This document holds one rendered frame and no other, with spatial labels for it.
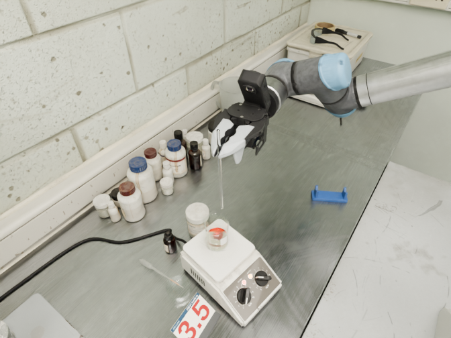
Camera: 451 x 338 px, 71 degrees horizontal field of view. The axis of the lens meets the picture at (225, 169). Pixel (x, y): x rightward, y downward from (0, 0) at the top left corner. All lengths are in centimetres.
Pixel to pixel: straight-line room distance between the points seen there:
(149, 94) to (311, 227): 62
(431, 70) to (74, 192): 88
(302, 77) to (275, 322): 52
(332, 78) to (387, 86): 15
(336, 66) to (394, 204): 49
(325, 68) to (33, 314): 79
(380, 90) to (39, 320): 88
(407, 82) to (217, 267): 56
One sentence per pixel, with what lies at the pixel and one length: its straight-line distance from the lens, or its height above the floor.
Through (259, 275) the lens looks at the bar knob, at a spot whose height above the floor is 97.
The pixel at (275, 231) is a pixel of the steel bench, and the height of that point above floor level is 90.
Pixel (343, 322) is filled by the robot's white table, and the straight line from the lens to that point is 78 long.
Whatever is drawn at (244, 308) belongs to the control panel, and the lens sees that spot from 70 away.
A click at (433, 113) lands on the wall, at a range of 197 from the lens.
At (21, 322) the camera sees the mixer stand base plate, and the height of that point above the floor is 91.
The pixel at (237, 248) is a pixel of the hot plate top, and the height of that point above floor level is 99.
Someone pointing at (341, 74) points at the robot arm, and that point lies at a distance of 70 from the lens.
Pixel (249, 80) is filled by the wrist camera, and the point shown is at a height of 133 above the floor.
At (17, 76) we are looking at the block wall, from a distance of 80.
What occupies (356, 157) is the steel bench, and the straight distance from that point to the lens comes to 115.
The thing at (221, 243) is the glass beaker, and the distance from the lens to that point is 69.
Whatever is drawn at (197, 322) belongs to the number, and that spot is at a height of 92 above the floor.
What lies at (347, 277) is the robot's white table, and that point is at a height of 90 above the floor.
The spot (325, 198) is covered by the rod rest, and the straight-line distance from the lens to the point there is 96.
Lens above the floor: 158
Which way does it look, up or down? 42 degrees down
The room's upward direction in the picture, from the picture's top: straight up
